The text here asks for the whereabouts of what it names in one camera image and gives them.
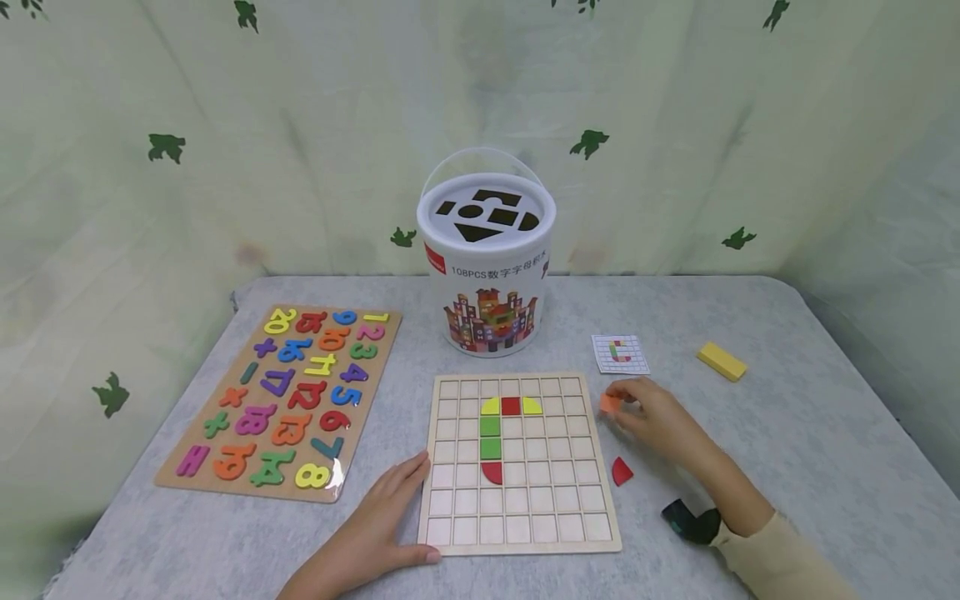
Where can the person's left hand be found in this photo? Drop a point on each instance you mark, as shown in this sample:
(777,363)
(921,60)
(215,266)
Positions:
(379,533)

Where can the yellow rectangular block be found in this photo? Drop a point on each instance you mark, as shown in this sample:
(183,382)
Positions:
(721,361)

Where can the black wrist band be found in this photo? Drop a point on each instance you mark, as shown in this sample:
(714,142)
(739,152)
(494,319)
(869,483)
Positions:
(694,523)

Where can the person's left fingers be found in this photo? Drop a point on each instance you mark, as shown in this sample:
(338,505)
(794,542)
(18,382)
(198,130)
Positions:
(405,483)

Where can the person's left forearm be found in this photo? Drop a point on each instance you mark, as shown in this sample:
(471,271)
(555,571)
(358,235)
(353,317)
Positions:
(322,587)

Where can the red square piece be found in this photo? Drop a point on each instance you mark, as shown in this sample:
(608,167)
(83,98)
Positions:
(511,406)

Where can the orange small piece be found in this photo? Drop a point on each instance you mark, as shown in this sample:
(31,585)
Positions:
(610,403)

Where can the set of colourful number pieces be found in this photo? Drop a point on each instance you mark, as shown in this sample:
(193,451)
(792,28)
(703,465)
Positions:
(289,392)

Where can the wooden grid board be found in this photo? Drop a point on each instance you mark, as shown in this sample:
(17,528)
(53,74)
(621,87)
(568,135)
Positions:
(540,500)

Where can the person's right forearm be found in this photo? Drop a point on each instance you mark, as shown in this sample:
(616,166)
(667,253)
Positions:
(780,558)

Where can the wooden number puzzle board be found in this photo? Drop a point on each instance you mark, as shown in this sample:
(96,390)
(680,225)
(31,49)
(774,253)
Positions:
(225,454)

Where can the person's right hand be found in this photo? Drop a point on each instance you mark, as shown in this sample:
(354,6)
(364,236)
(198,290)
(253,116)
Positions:
(664,421)

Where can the green square piece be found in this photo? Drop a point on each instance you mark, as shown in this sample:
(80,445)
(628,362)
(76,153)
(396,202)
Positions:
(490,426)
(490,448)

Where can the red quarter round piece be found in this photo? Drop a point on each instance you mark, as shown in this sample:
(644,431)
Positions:
(620,473)

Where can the white toy bucket with lid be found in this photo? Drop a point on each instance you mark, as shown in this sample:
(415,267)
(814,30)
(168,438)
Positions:
(489,275)

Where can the white grid pattern card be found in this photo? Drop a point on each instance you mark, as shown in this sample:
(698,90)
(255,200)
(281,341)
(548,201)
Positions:
(620,353)

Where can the yellow quarter round piece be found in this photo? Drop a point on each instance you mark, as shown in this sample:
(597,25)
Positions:
(531,407)
(491,407)

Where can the person's right fingers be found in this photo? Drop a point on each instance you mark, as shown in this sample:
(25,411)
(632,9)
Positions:
(630,408)

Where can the person's left thumb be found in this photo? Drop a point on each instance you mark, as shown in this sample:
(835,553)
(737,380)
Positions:
(420,557)

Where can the red half round piece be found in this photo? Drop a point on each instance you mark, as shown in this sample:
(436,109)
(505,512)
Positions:
(492,470)

